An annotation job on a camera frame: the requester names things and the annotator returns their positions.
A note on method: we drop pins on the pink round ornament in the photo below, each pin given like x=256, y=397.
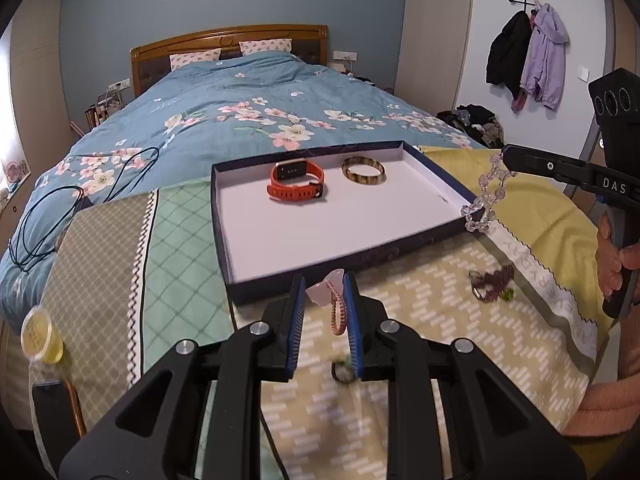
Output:
x=12, y=171

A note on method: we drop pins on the person's right hand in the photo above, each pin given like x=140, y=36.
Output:
x=607, y=260

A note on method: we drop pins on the black wall coat rack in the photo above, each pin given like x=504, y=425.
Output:
x=524, y=0

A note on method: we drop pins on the blue floral quilt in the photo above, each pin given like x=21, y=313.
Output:
x=225, y=90

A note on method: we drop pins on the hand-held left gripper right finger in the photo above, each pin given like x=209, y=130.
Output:
x=352, y=330

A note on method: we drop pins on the pile of clothes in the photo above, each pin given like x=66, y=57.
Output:
x=475, y=120

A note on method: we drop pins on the person's right forearm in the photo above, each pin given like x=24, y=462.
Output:
x=600, y=410

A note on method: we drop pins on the patterned white pillow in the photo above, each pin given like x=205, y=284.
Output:
x=195, y=58
x=265, y=46

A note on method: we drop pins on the bedside cosmetics rack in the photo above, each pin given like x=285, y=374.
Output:
x=102, y=110

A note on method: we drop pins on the black jacket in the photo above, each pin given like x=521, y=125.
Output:
x=507, y=55

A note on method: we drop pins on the yellow plastic container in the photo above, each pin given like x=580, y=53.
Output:
x=37, y=332

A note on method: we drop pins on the orange smartwatch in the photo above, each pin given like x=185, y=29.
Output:
x=290, y=193

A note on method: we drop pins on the white light switch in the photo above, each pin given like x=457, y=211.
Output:
x=583, y=73

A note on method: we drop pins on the purple jacket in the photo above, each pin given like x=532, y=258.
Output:
x=545, y=55

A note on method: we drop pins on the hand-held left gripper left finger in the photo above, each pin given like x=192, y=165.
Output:
x=298, y=320

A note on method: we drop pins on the pink butterfly pendant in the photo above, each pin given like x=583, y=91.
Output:
x=320, y=292

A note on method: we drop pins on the green jade pendant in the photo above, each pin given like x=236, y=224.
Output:
x=342, y=372

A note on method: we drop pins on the patchwork blanket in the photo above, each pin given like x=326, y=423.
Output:
x=450, y=320

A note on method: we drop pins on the dark blue tray box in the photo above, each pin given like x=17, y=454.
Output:
x=350, y=220

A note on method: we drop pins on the amber bangle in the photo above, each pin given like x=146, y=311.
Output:
x=362, y=180

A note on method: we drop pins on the smartphone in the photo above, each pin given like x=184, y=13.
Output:
x=52, y=405

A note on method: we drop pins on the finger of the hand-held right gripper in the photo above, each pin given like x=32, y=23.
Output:
x=540, y=162

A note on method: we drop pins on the black charger adapter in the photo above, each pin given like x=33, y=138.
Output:
x=84, y=203

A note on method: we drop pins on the wooden headboard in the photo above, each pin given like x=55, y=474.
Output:
x=225, y=35

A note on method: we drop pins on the pink garment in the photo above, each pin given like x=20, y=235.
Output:
x=517, y=102

